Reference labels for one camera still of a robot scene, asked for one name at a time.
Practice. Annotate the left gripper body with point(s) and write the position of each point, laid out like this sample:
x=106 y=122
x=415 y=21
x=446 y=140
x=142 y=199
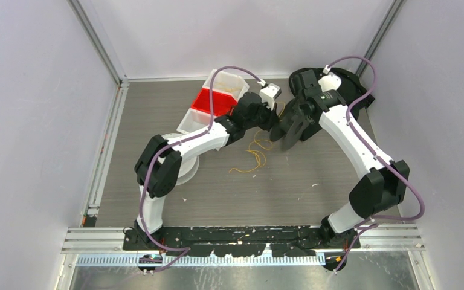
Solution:
x=264 y=118

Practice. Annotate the black perforated spool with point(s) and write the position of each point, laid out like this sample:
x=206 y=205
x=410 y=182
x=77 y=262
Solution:
x=295 y=118

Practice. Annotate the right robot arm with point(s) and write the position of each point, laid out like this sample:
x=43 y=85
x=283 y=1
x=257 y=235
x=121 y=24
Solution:
x=380 y=186

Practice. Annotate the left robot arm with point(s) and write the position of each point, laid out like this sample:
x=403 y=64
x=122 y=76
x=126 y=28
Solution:
x=159 y=165

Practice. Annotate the red plastic bin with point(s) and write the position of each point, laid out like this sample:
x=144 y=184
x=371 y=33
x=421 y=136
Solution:
x=222 y=102

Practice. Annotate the black cloth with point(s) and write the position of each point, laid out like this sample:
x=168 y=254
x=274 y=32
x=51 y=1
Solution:
x=350 y=89

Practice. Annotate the near white plastic bin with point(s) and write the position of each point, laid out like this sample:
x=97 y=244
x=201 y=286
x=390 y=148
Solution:
x=194 y=120

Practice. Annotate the white perforated spool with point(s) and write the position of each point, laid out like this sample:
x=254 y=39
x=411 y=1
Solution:
x=189 y=166

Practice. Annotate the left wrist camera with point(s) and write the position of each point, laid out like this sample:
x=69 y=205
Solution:
x=268 y=93

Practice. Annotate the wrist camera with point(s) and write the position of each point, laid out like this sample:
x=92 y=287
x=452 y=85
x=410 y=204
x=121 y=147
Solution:
x=268 y=93
x=328 y=80

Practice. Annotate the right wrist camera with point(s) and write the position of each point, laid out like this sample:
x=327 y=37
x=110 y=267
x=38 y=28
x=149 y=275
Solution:
x=328 y=80

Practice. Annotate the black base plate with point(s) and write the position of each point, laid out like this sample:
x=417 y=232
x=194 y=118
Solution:
x=281 y=241

